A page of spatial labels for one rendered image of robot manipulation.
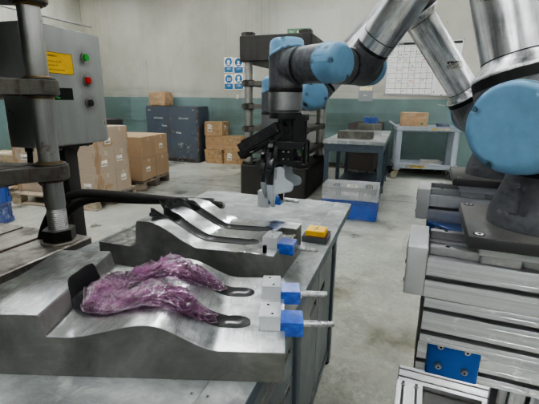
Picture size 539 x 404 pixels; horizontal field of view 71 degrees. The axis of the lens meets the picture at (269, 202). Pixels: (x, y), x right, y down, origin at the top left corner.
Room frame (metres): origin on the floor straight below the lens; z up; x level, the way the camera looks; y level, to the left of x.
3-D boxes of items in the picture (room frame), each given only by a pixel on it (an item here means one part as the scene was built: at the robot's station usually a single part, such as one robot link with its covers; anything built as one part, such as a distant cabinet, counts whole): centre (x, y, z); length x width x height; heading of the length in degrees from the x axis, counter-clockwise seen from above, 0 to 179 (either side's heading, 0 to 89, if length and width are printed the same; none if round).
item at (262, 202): (1.19, -0.03, 0.93); 0.13 x 0.05 x 0.05; 71
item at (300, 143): (0.87, -0.04, 1.15); 0.09 x 0.08 x 0.12; 71
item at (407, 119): (6.50, -2.39, 0.94); 0.41 x 0.33 x 0.29; 78
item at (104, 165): (4.69, 2.44, 0.47); 1.22 x 0.80 x 0.94; 75
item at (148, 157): (5.68, 2.26, 0.37); 1.20 x 0.82 x 0.74; 79
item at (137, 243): (1.02, 0.18, 0.87); 0.50 x 0.26 x 0.14; 71
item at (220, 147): (7.80, 0.89, 0.42); 0.86 x 0.33 x 0.83; 71
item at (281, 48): (0.87, -0.04, 1.31); 0.09 x 0.08 x 0.11; 41
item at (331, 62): (0.81, -0.11, 1.31); 0.11 x 0.11 x 0.08; 41
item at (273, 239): (0.87, -0.05, 0.89); 0.13 x 0.05 x 0.05; 71
